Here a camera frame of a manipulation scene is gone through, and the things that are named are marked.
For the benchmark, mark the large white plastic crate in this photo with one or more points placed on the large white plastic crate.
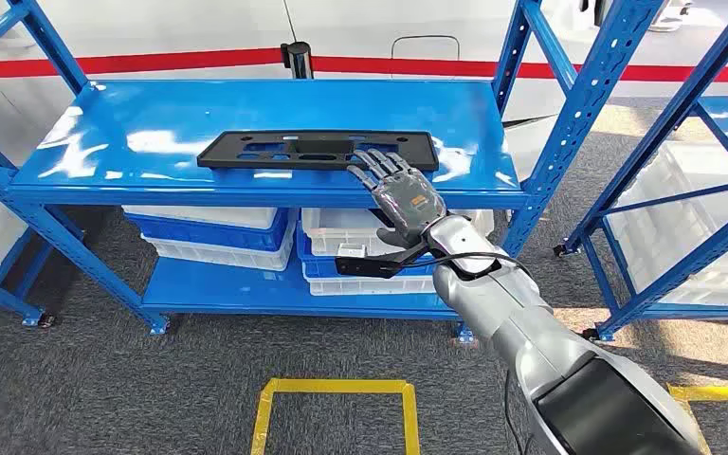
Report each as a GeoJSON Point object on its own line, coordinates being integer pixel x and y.
{"type": "Point", "coordinates": [672, 238]}

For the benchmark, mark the black plastic panel part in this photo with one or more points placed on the black plastic panel part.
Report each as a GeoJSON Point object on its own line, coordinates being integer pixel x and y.
{"type": "Point", "coordinates": [238, 154]}

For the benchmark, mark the yellow floor tape square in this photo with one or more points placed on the yellow floor tape square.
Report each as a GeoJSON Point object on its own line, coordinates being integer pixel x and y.
{"type": "Point", "coordinates": [332, 385]}

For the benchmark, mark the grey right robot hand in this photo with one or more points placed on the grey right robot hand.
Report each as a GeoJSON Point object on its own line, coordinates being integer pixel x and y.
{"type": "Point", "coordinates": [405, 198]}

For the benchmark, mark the blue metal rack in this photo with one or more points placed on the blue metal rack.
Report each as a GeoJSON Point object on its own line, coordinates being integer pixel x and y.
{"type": "Point", "coordinates": [150, 113]}
{"type": "Point", "coordinates": [0, 295]}
{"type": "Point", "coordinates": [665, 125]}

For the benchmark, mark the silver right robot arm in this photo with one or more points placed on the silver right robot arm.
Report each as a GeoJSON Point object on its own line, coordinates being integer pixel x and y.
{"type": "Point", "coordinates": [515, 314]}

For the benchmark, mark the black stanchion post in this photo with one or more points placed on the black stanchion post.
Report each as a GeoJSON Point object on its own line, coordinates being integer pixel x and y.
{"type": "Point", "coordinates": [297, 60]}

